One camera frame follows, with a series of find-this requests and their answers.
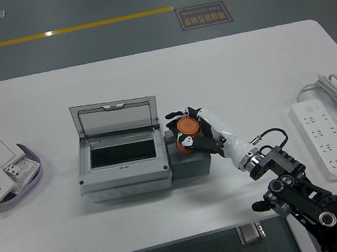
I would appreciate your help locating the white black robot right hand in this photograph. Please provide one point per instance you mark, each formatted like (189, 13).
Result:
(221, 133)

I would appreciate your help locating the orange cylinder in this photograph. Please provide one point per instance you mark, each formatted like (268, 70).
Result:
(188, 126)

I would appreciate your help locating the grey box with clear lid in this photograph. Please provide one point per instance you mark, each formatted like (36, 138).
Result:
(125, 176)

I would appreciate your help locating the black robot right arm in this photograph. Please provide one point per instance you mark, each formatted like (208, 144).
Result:
(299, 194)

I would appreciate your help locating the grey cube with round hole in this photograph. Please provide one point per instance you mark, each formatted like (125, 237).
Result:
(191, 168)

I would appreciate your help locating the dark floor sign orange text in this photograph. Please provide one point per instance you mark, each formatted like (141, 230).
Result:
(204, 16)

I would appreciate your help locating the white table leg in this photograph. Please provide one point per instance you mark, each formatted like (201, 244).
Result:
(300, 243)

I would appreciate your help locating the yellow floor tape line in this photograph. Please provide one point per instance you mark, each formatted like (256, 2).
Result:
(74, 28)

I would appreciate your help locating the white perforated socket module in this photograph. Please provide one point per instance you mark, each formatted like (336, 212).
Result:
(22, 171)

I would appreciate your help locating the purple tray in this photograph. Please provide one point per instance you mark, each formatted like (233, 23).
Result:
(21, 196)

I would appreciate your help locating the grey metal table bracket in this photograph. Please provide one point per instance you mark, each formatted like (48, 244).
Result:
(251, 234)

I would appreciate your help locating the white wall switch plate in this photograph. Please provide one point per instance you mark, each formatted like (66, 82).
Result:
(3, 152)

